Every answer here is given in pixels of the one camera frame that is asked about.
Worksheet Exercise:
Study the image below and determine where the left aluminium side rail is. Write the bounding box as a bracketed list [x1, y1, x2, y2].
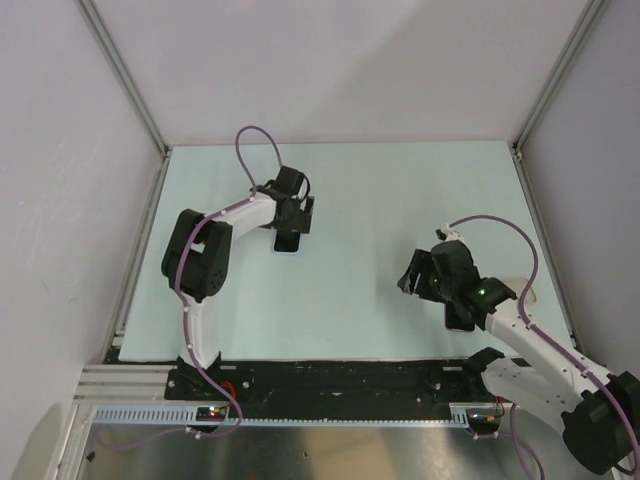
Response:
[98, 147, 173, 364]

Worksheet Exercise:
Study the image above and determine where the right aluminium side rail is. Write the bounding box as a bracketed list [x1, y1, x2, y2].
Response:
[510, 146, 586, 353]

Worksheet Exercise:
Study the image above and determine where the aluminium side rail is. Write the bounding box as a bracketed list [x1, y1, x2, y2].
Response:
[510, 146, 586, 353]
[98, 147, 173, 364]

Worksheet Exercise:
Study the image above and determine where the light blue phone case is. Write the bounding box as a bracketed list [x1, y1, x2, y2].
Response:
[272, 230, 302, 256]

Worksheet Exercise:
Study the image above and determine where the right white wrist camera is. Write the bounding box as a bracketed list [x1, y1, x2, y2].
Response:
[436, 225, 462, 242]

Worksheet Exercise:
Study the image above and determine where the left aluminium corner post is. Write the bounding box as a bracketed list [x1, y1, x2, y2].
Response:
[75, 0, 169, 158]

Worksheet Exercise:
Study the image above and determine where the beige phone case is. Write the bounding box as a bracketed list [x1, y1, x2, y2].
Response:
[503, 277, 538, 305]

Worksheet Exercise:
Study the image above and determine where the black phone pink edge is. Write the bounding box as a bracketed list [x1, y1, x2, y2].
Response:
[445, 304, 476, 332]

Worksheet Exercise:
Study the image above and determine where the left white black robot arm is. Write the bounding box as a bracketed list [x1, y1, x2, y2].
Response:
[161, 166, 315, 399]

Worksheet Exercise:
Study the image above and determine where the right controller board with wires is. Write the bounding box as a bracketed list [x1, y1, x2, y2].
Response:
[467, 409, 504, 436]

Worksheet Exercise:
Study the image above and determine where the aluminium corner post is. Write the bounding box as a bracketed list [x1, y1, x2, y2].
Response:
[511, 0, 610, 156]
[75, 0, 169, 158]

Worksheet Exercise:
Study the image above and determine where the white slotted cable duct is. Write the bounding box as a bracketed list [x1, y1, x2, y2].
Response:
[93, 405, 469, 429]

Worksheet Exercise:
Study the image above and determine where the right aluminium corner post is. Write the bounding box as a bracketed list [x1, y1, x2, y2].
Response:
[511, 0, 610, 156]

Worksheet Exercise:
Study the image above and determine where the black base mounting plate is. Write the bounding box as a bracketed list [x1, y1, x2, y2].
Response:
[164, 360, 489, 403]

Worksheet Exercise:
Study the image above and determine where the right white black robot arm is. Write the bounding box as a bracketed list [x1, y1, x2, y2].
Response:
[397, 240, 639, 475]

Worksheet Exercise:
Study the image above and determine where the left controller board with LEDs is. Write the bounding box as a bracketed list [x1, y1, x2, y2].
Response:
[196, 406, 227, 422]

